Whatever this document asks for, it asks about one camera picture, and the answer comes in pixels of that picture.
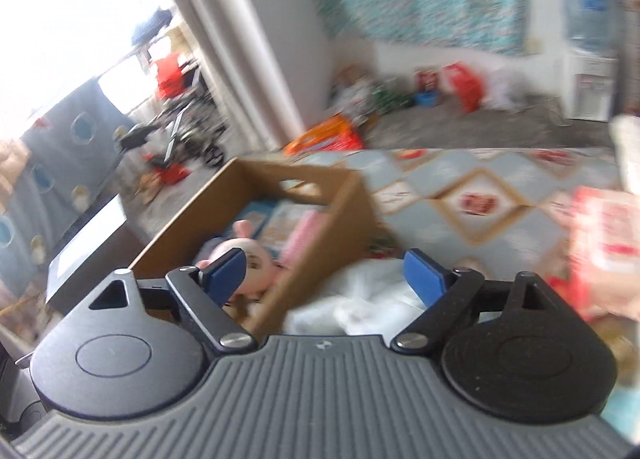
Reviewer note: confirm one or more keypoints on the grey window curtain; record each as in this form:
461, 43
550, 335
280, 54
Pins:
235, 29

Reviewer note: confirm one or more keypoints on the red packet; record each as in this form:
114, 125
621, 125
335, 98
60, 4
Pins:
426, 80

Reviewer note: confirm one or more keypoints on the red wet wipes pack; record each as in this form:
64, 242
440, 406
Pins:
607, 244

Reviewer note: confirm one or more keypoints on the brown cardboard box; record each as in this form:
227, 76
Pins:
330, 244

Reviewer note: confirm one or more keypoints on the blue plastic container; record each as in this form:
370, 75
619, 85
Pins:
428, 99

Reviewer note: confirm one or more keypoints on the red crate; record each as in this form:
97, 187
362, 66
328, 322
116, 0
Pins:
170, 71

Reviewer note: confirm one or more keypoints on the green bottles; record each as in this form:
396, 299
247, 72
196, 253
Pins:
392, 98

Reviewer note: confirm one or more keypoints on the printed fruit mat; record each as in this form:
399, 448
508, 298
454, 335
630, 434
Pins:
500, 174

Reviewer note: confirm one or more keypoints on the white water dispenser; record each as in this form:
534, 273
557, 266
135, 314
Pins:
587, 84

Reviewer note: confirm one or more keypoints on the orange packet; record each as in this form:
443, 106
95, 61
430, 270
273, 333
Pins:
327, 136

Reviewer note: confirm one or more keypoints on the white plastic bag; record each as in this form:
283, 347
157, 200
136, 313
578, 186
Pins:
350, 299

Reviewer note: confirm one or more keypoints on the crumpled white bag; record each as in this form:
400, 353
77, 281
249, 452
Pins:
502, 89

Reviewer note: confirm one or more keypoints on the blue printed blanket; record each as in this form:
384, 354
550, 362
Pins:
55, 149

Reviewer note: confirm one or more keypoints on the pink plush toy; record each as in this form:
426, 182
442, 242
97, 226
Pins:
262, 266

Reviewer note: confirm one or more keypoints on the pale printed packet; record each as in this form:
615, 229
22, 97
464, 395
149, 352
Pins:
272, 224

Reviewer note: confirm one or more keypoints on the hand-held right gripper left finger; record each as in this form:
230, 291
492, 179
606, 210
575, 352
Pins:
227, 275

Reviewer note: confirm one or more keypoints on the black stroller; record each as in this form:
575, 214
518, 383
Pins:
195, 134

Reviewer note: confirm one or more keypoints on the blue water bottle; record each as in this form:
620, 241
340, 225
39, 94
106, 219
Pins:
590, 9

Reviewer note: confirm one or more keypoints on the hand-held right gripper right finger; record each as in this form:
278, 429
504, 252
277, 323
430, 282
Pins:
424, 275

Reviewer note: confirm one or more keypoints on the red plastic bag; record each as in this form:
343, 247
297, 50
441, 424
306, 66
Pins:
462, 84

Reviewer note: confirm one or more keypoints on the pink packet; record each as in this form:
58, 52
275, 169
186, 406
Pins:
305, 236

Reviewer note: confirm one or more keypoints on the grey cabinet with white top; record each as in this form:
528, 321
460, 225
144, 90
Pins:
85, 244

